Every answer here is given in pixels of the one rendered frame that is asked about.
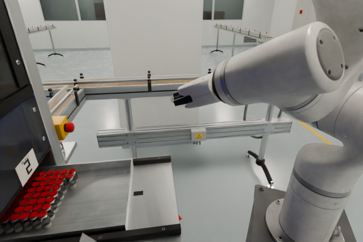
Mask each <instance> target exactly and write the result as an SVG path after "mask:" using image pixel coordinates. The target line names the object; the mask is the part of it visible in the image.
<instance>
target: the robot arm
mask: <svg viewBox="0 0 363 242"><path fill-rule="evenodd" d="M312 2H313V6H314V10H315V15H316V20H317V21H316V22H312V23H310V24H308V25H305V26H302V27H300V28H298V29H296V30H293V31H291V32H289V33H286V34H284V35H282V36H279V37H277V38H275V39H272V40H270V41H268V42H266V43H263V44H260V45H258V46H256V47H254V48H251V49H249V50H247V51H244V52H242V53H240V54H238V55H235V56H233V57H231V58H228V59H226V60H224V61H222V62H220V63H219V65H218V66H217V67H216V69H215V70H214V72H213V73H210V74H208V75H204V76H202V77H200V78H197V79H195V80H193V81H191V82H189V83H187V84H184V85H182V86H180V87H179V88H178V92H176V93H174V94H173V96H174V101H173V102H174V105H175V106H179V105H184V104H186V105H185V108H187V109H191V108H195V107H200V106H205V105H209V104H214V103H217V102H223V103H225V104H228V105H230V106H240V105H247V104H255V103H267V104H271V105H274V106H276V107H278V108H279V109H280V110H281V111H283V112H284V113H286V114H287V115H289V116H290V117H292V118H293V119H295V120H297V121H300V122H303V123H306V124H308V125H310V126H312V127H314V128H316V129H318V130H320V131H322V132H324V133H326V134H328V135H330V136H332V137H334V138H336V139H338V140H340V141H341V142H342V143H343V146H338V145H331V144H323V143H309V144H306V145H304V146H303V147H302V148H301V149H300V150H299V152H298V154H297V156H296V159H295V162H294V165H293V169H292V173H291V176H290V181H289V183H288V187H287V190H286V194H285V198H284V199H278V200H276V201H274V202H272V203H271V204H270V205H269V207H268V208H267V211H266V216H265V222H266V226H267V229H268V231H269V233H270V235H271V237H272V238H273V240H274V241H275V242H345V240H344V238H343V235H342V233H341V228H340V226H337V223H338V220H339V218H340V216H341V214H342V212H343V210H344V208H345V205H346V203H347V201H348V199H349V197H350V194H351V192H352V190H353V188H354V186H355V184H356V182H357V180H358V179H359V177H360V176H361V175H362V174H363V82H362V81H359V80H357V78H358V77H359V76H360V74H361V73H362V71H363V0H312Z"/></svg>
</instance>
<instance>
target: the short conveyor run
mask: <svg viewBox="0 0 363 242"><path fill-rule="evenodd" d="M78 87H79V86H78V84H76V85H75V86H74V87H73V88H72V90H70V91H68V90H67V88H68V85H66V86H65V87H63V88H62V89H61V90H60V91H59V92H58V93H57V94H53V93H52V89H51V88H49V89H48V91H49V92H50V93H49V95H50V98H51V99H50V100H49V101H48V105H49V108H50V112H51V115H52V117H53V116H66V117H67V120H68V122H72V121H73V120H74V118H75V117H76V115H77V114H78V112H79V111H80V110H81V108H82V107H83V105H84V104H85V102H86V97H85V92H84V89H80V90H77V88H78Z"/></svg>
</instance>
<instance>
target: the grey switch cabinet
mask: <svg viewBox="0 0 363 242"><path fill-rule="evenodd" d="M316 21H317V20H316V15H315V10H314V6H313V2H312V0H297V4H296V8H295V13H294V19H293V23H292V28H291V31H293V30H296V29H298V28H300V27H302V26H305V25H308V24H310V23H312V22H316Z"/></svg>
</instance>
